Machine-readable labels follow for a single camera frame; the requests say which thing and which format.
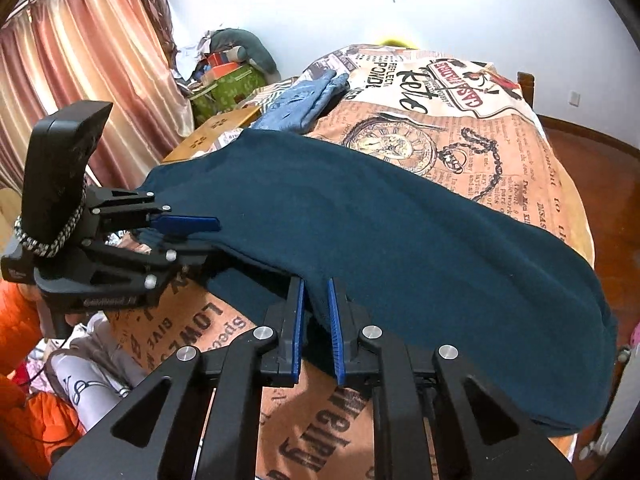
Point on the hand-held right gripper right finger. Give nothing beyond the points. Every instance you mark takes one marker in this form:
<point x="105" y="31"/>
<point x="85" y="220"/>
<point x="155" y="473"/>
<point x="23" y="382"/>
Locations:
<point x="334" y="332"/>

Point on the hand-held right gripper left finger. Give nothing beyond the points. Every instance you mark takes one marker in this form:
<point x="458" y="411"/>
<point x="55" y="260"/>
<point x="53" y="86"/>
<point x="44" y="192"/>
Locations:
<point x="298" y="330"/>

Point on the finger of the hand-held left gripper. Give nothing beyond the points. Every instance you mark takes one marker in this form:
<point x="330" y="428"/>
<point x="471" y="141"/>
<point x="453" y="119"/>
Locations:
<point x="125" y="262"/>
<point x="190" y="225"/>

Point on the dark teal pants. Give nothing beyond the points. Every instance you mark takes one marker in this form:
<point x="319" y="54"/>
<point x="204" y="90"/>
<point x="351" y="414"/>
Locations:
<point x="400" y="260"/>

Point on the bamboo folding table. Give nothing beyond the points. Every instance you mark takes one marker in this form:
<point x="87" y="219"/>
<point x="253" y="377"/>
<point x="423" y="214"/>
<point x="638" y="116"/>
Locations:
<point x="210" y="132"/>

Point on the striped pink curtain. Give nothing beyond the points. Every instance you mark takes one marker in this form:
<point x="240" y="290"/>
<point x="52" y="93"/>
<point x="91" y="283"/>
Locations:
<point x="100" y="60"/>

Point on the grey patterned cloth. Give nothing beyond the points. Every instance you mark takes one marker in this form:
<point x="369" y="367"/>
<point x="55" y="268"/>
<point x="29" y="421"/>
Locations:
<point x="85" y="380"/>

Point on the green storage bag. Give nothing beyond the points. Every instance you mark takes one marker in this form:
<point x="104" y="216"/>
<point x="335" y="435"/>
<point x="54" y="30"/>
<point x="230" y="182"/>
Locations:
<point x="225" y="90"/>

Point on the blue jeans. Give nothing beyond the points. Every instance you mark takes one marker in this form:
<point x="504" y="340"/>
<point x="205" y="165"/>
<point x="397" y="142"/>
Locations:
<point x="295" y="105"/>

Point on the orange red box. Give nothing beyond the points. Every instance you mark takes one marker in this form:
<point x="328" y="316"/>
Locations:
<point x="225" y="62"/>

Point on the pile of clothes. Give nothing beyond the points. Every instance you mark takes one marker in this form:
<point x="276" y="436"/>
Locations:
<point x="195" y="57"/>

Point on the grey plush toy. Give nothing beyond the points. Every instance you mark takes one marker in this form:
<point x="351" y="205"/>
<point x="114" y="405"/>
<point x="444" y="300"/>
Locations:
<point x="250" y="42"/>

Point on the printed bed cover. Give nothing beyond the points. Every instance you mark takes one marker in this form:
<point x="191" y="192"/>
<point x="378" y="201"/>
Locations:
<point x="450" y="125"/>

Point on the yellow foam tube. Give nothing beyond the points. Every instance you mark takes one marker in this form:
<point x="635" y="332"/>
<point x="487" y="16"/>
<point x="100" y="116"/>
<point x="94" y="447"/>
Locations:
<point x="395" y="41"/>

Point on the wooden bed post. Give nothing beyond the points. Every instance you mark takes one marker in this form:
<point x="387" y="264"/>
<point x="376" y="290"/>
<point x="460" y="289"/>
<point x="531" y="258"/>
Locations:
<point x="526" y="87"/>

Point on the white wall socket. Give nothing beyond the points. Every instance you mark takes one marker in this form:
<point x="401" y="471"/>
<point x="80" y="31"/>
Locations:
<point x="575" y="98"/>

